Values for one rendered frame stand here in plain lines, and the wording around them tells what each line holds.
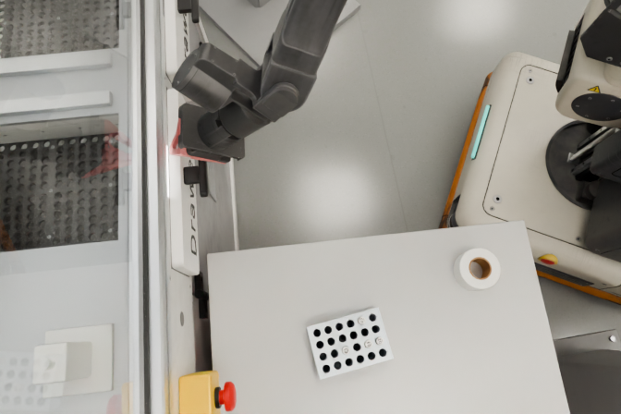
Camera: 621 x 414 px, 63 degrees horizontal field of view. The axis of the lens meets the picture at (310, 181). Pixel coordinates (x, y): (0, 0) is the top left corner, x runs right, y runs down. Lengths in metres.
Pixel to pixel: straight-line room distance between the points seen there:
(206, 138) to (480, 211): 0.97
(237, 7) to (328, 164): 0.70
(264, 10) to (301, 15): 1.44
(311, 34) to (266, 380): 0.57
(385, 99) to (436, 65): 0.24
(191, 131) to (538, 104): 1.19
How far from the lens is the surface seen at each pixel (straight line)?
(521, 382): 0.97
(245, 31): 1.97
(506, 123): 1.62
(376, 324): 0.87
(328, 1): 0.56
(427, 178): 1.79
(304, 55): 0.59
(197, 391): 0.77
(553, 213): 1.58
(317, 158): 1.77
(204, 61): 0.62
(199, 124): 0.72
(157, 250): 0.71
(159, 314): 0.70
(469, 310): 0.94
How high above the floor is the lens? 1.66
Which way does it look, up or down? 73 degrees down
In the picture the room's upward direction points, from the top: straight up
